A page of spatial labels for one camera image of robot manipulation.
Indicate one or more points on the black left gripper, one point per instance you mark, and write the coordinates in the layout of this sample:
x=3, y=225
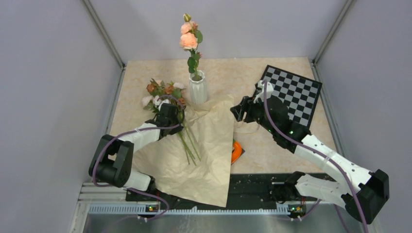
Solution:
x=176, y=130

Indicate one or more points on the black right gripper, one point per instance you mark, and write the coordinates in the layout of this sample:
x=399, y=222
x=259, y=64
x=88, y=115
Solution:
x=247, y=105

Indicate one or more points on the orange paper flower bouquet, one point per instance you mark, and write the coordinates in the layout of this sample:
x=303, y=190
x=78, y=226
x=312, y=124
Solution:
x=212, y=125

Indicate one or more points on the peach pink flower stem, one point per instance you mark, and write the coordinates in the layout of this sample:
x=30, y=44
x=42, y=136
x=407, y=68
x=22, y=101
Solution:
x=189, y=41

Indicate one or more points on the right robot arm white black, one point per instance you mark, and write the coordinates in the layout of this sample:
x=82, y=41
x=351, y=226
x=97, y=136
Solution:
x=361, y=192

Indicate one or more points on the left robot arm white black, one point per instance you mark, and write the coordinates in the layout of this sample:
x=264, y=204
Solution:
x=112, y=162

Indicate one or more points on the white ribbed vase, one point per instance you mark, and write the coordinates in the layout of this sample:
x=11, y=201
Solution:
x=198, y=89

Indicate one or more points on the artificial flower bunch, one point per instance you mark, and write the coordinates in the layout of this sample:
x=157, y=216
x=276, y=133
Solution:
x=172, y=91

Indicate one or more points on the black grey checkerboard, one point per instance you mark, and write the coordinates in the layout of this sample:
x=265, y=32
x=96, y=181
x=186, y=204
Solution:
x=298, y=93

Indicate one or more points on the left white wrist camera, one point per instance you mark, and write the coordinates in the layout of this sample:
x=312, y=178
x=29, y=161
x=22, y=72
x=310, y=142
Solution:
x=158, y=103

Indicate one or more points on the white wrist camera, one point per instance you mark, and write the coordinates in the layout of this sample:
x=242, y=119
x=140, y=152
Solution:
x=263, y=91
x=158, y=103

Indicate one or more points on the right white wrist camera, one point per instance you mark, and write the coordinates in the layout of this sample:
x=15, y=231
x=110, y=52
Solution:
x=263, y=91

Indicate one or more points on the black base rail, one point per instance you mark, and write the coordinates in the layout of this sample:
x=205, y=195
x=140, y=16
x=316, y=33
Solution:
x=247, y=192

